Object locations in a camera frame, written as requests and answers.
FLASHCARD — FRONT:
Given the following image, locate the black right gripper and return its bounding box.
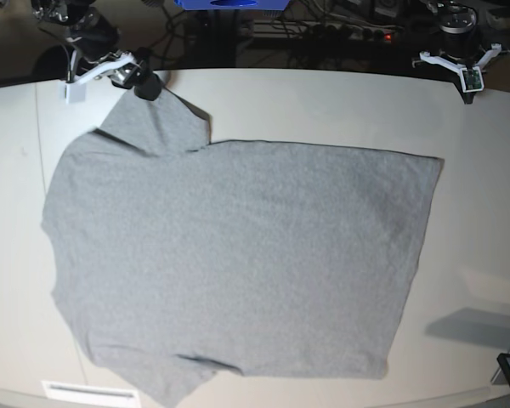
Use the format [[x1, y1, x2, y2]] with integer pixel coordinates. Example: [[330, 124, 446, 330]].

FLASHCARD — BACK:
[[110, 48, 163, 101]]

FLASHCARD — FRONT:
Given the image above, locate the grey T-shirt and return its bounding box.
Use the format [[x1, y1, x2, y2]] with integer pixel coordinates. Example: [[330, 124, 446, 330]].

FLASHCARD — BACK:
[[42, 91, 442, 407]]

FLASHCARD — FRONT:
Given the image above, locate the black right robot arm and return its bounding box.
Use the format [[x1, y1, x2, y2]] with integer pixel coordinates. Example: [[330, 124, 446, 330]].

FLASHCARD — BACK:
[[31, 1, 163, 104]]

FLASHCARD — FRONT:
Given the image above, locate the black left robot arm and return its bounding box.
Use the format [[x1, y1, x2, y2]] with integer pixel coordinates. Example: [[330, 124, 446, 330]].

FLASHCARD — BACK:
[[419, 1, 481, 67]]

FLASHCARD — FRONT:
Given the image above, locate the blue plastic base block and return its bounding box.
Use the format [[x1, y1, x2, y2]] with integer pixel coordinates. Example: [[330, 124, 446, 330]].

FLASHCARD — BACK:
[[174, 0, 289, 11]]

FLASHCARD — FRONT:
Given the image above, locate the white power strip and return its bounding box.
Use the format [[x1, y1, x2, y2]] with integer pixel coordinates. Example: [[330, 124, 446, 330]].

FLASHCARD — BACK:
[[249, 19, 403, 43]]

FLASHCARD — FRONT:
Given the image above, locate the white label strip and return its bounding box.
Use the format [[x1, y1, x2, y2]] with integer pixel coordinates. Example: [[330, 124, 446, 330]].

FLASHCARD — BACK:
[[41, 380, 139, 400]]

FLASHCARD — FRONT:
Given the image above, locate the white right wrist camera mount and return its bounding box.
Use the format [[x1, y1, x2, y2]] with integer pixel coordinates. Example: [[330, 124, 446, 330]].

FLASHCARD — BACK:
[[59, 51, 133, 104]]

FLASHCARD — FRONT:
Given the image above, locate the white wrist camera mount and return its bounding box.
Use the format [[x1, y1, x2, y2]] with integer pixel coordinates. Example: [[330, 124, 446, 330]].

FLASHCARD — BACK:
[[419, 43, 502, 94], [59, 51, 133, 104]]

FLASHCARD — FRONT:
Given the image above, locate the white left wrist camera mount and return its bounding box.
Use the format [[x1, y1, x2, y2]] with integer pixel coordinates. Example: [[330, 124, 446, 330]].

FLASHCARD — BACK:
[[419, 43, 502, 94]]

